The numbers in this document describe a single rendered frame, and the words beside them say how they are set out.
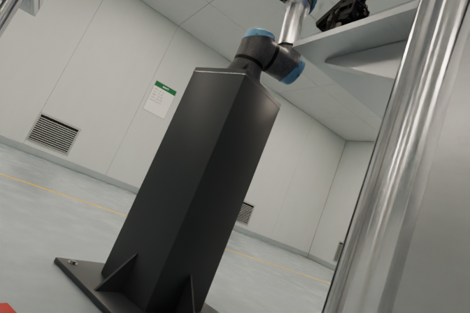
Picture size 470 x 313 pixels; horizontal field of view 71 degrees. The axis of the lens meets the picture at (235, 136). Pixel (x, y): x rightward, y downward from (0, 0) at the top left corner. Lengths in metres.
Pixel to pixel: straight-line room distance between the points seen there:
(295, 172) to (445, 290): 7.02
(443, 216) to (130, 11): 5.77
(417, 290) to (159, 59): 5.67
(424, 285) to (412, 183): 0.23
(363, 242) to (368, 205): 0.03
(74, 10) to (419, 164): 5.70
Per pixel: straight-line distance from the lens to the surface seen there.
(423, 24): 0.38
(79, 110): 5.58
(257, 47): 1.25
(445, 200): 0.53
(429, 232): 0.52
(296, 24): 1.46
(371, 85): 1.09
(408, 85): 0.34
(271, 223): 7.27
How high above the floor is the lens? 0.36
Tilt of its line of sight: 12 degrees up
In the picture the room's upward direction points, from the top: 22 degrees clockwise
